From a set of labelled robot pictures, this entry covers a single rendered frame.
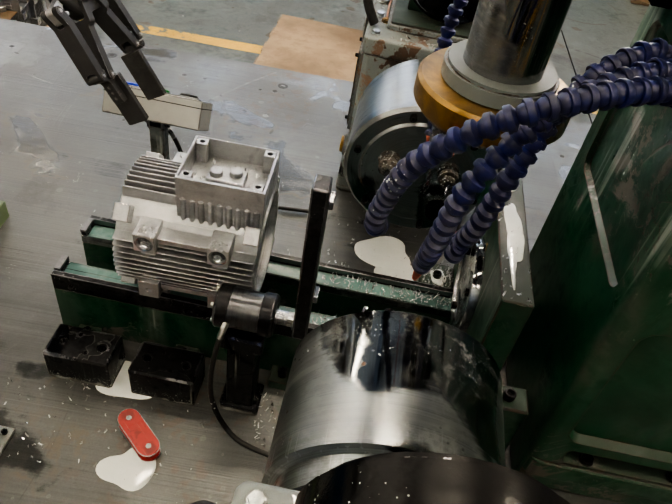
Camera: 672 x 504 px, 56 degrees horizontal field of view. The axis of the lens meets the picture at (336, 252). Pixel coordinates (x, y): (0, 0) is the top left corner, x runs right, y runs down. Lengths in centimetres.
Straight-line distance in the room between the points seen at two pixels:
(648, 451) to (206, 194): 69
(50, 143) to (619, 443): 124
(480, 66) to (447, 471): 47
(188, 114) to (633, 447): 85
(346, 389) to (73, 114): 115
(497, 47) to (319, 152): 87
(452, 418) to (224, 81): 129
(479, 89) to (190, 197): 40
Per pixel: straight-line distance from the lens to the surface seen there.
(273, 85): 175
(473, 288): 89
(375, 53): 123
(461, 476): 36
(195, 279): 91
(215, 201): 86
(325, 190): 68
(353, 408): 62
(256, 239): 86
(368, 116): 107
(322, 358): 68
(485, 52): 71
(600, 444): 97
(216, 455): 99
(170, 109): 114
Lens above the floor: 167
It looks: 44 degrees down
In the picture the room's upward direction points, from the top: 10 degrees clockwise
